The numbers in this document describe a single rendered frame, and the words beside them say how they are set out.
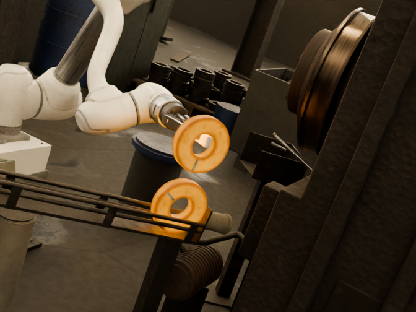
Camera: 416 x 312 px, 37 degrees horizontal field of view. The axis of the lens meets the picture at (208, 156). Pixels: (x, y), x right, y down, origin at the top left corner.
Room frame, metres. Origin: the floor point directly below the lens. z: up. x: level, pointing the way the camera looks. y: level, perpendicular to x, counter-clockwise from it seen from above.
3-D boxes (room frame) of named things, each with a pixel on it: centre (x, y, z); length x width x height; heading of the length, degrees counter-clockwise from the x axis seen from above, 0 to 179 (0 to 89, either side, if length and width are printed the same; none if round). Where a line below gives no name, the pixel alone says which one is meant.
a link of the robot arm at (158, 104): (1.77, 0.15, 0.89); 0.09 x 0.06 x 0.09; 123
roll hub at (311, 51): (2.00, -0.23, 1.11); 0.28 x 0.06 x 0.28; 158
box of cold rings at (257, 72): (4.77, -0.72, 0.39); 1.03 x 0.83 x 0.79; 72
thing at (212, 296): (2.55, -0.26, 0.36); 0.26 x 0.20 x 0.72; 13
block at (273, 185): (1.74, -0.24, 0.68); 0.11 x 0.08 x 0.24; 68
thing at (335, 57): (1.96, -0.32, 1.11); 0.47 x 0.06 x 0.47; 158
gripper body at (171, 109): (1.71, 0.11, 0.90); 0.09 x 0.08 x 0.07; 33
